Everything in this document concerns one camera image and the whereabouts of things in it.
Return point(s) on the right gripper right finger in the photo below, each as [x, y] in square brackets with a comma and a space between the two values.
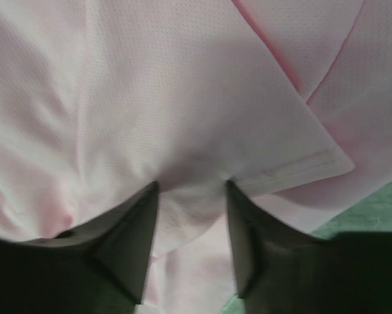
[279, 269]

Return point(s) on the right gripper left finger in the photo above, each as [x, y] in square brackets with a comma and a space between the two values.
[97, 267]

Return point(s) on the pink t shirt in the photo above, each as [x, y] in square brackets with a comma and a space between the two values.
[291, 99]

